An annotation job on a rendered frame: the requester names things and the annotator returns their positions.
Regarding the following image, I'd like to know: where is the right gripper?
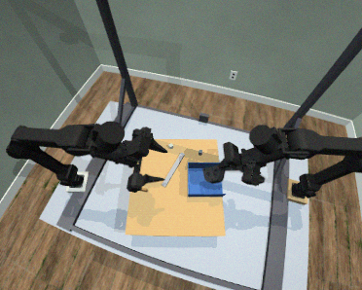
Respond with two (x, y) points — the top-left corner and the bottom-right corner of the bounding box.
(112, 127), (167, 193)

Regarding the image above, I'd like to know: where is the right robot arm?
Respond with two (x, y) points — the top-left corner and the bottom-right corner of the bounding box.
(6, 121), (151, 188)

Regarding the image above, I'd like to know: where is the light grey long flat bar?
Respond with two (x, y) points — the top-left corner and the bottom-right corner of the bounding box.
(162, 153), (185, 187)

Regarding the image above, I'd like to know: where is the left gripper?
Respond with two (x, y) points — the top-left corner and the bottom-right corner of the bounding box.
(218, 141), (267, 173)

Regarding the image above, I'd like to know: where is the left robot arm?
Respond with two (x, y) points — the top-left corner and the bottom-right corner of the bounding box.
(241, 125), (362, 199)

